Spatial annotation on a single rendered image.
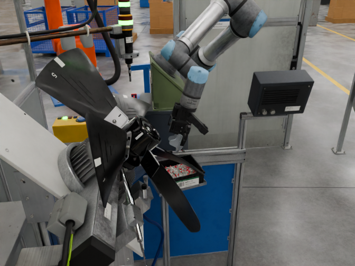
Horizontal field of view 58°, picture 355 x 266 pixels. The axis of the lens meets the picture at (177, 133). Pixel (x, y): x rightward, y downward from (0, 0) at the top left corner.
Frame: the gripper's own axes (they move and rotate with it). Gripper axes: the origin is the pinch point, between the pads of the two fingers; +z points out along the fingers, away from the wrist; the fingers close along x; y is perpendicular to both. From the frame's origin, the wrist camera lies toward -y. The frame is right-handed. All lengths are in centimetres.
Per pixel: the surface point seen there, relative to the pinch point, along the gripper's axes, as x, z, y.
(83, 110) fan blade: 23.7, -18.8, 39.5
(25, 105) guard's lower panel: -85, 33, 81
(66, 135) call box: -19, 14, 47
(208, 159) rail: -22.2, 13.2, -23.3
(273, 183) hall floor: -106, 67, -123
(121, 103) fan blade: -3.5, -13.5, 27.3
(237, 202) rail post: -22, 37, -49
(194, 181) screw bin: -0.9, 14.7, -11.8
